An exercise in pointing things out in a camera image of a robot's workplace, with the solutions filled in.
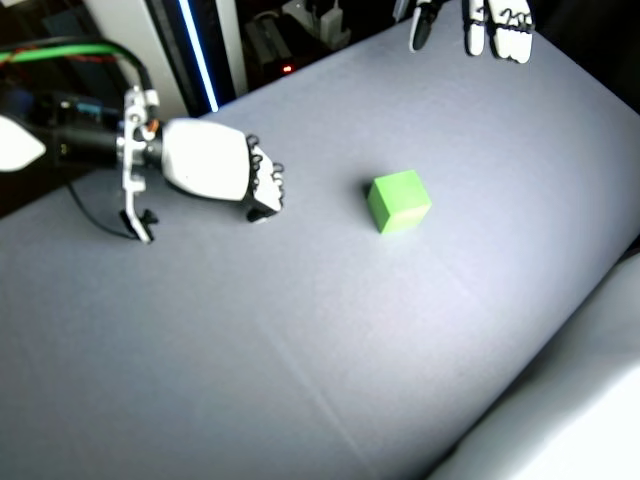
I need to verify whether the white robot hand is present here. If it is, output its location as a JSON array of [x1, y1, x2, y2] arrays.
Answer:
[[159, 117, 288, 225], [408, 0, 534, 65]]

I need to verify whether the green cube block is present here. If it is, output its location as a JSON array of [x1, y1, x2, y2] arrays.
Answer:
[[366, 168, 433, 236]]

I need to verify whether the blue light strip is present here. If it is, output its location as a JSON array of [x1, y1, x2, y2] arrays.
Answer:
[[178, 0, 220, 114]]

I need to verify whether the black box with red light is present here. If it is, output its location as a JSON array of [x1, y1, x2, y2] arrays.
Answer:
[[259, 47, 321, 84]]

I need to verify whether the white upright panel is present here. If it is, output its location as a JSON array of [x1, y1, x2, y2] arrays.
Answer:
[[82, 0, 250, 121]]

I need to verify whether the white power adapter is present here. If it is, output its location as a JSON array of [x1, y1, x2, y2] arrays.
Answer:
[[282, 0, 351, 49]]

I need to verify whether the grey table cloth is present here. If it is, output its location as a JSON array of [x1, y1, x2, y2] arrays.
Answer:
[[0, 2, 640, 480]]

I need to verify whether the white rounded shell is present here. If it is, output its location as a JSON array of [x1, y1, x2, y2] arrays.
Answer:
[[427, 252, 640, 480]]

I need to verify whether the thin black cable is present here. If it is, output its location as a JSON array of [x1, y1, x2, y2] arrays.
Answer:
[[66, 180, 140, 241]]

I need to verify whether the green cable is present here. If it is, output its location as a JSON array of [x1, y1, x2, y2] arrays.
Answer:
[[0, 42, 129, 66]]

